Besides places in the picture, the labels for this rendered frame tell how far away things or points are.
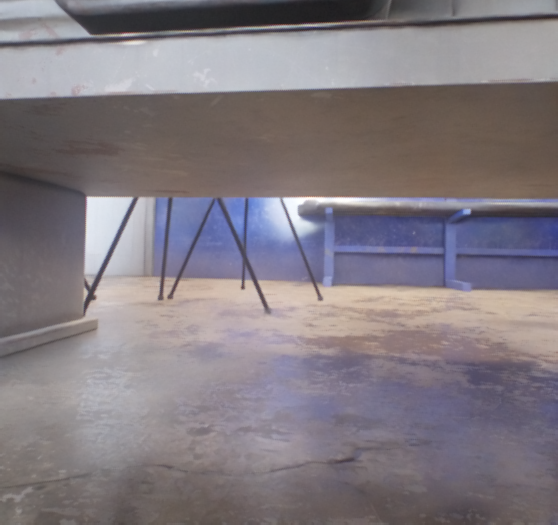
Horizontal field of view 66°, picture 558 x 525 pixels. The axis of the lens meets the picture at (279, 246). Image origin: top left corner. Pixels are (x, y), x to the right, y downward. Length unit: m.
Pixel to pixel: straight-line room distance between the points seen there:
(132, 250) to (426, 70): 3.91
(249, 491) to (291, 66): 0.43
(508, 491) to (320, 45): 0.49
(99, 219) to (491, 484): 4.15
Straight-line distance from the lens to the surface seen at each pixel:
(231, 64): 0.49
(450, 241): 3.82
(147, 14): 0.57
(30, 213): 1.17
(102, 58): 0.55
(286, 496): 0.47
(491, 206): 3.55
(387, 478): 0.52
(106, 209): 4.40
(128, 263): 4.27
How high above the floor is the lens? 0.23
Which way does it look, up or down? 1 degrees up
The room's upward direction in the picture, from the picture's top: 1 degrees clockwise
